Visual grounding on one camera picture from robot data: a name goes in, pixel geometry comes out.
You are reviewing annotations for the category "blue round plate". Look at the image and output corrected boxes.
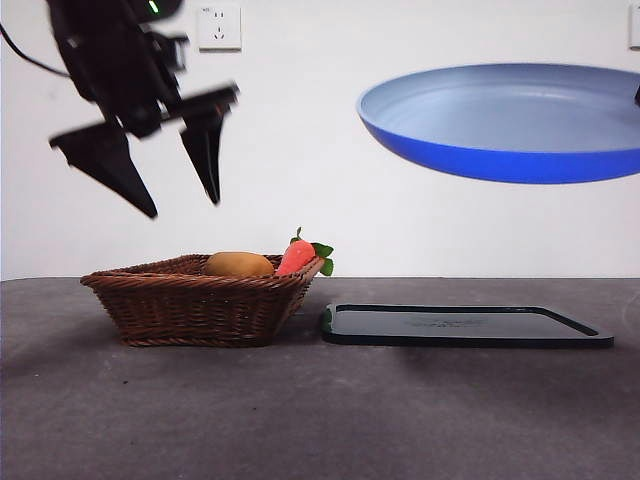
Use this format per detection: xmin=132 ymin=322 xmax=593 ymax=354
xmin=355 ymin=62 xmax=640 ymax=185

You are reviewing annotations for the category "yellow-brown potato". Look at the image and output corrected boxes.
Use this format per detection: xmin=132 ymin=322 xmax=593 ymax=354
xmin=203 ymin=251 xmax=275 ymax=277

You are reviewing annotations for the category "orange toy carrot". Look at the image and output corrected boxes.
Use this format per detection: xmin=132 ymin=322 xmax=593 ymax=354
xmin=275 ymin=227 xmax=335 ymax=277

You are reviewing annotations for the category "brown wicker basket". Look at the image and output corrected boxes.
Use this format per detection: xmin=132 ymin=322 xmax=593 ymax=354
xmin=79 ymin=253 xmax=326 ymax=348

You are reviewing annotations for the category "black cutting board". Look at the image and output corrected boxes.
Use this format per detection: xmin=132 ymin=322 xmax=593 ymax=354
xmin=321 ymin=302 xmax=615 ymax=349

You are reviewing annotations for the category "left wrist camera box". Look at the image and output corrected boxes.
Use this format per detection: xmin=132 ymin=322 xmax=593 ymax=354
xmin=149 ymin=30 xmax=190 ymax=76

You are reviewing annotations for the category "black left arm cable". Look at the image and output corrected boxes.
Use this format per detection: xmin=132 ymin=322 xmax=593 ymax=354
xmin=0 ymin=22 xmax=71 ymax=80

